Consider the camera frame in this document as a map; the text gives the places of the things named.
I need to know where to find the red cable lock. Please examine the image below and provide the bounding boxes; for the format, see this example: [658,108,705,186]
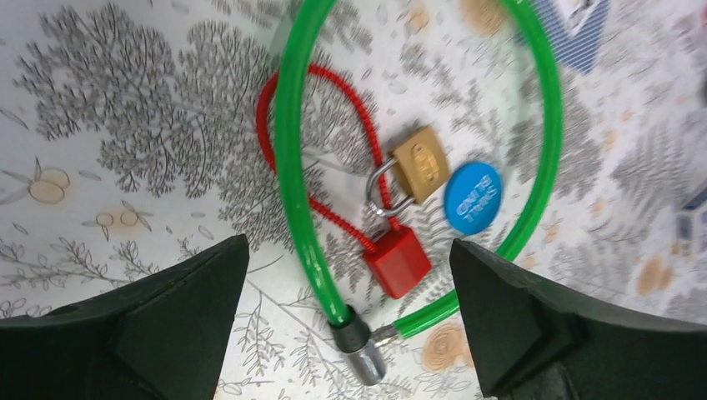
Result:
[256,65,432,299]

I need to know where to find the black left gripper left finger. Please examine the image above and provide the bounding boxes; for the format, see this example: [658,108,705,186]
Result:
[1,235,249,399]

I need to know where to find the green cable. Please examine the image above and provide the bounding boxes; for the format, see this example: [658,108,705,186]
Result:
[273,0,564,388]

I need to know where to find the brass padlock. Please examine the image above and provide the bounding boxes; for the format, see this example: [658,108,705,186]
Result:
[365,125,451,218]

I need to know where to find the blue-backed playing card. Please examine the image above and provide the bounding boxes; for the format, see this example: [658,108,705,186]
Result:
[522,0,609,75]

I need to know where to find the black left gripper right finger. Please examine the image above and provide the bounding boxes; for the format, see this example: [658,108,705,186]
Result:
[449,240,706,399]

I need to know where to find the blue small blind chip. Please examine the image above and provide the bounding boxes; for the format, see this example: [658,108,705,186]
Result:
[443,162,503,236]

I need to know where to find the blue card box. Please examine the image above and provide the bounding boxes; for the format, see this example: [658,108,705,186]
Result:
[675,183,706,259]

